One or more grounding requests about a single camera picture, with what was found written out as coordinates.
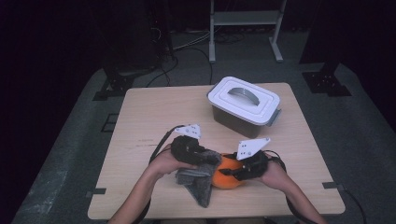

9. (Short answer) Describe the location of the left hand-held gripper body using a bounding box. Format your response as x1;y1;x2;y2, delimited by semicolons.
170;123;207;165

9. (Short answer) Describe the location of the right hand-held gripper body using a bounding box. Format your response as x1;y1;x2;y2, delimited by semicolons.
233;137;271;181

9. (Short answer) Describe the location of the orange plush toy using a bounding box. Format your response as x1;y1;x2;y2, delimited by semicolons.
211;152;247;190

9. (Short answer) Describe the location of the translucent brown storage box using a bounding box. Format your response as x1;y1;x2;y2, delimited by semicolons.
210;105;283;140

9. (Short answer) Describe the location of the grey fluffy cloth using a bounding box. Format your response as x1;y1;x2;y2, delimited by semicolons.
175;148;222;209

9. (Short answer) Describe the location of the white box lid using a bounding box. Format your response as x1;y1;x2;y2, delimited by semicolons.
206;76;281;127

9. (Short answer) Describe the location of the person's right hand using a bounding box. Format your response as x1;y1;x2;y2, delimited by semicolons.
256;161;294;195

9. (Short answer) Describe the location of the person's left hand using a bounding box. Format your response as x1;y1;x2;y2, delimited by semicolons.
145;143;198;181

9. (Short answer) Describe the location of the black tape strip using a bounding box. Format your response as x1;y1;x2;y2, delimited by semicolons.
85;188;107;200
321;181;346;192

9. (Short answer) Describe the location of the black tape floor marking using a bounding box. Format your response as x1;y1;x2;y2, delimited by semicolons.
101;113;120;133

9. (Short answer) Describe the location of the white metal stand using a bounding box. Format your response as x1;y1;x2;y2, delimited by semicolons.
208;0;288;63

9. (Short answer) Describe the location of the right hand-held gripper cable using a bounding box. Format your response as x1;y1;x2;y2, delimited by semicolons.
264;150;312;224

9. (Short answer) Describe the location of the hand-held gripper cable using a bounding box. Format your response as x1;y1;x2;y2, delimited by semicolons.
130;124;187;224
264;150;312;224

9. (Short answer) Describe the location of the left hand-held gripper cable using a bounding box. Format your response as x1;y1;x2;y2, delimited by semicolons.
130;124;187;224

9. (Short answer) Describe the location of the black floor cable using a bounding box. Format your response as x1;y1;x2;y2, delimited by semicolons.
174;46;215;86
145;55;180;89

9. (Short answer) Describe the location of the black stand with base plate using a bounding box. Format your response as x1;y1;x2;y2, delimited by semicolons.
92;62;157;102
299;0;353;97

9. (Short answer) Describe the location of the thin black cable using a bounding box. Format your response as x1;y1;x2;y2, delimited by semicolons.
342;188;367;224

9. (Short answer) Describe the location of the white floor cable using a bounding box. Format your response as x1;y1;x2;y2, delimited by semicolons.
172;30;213;52

